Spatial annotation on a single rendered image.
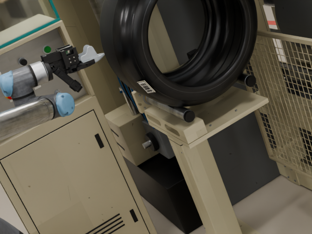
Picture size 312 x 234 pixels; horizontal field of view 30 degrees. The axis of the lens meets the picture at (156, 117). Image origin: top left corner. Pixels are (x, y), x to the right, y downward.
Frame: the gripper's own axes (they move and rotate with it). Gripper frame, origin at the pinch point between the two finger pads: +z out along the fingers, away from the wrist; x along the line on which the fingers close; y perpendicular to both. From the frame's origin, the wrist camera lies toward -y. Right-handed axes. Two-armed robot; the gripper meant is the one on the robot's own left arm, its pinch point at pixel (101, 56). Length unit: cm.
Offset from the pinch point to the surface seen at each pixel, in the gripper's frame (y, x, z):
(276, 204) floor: -113, 35, 78
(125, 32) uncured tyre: 7.3, -8.8, 7.8
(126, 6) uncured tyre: 15.1, -7.8, 10.7
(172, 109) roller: -27.6, -1.8, 20.2
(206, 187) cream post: -81, 26, 38
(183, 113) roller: -27.2, -9.8, 20.6
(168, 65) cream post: -19.9, 25.8, 34.7
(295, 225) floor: -113, 14, 73
